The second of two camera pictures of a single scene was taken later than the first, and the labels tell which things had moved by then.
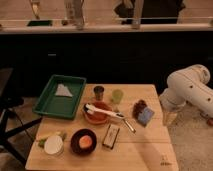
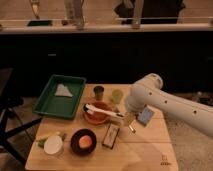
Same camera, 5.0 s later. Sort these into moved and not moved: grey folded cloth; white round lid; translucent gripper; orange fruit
Moved: translucent gripper
Not moved: orange fruit; white round lid; grey folded cloth
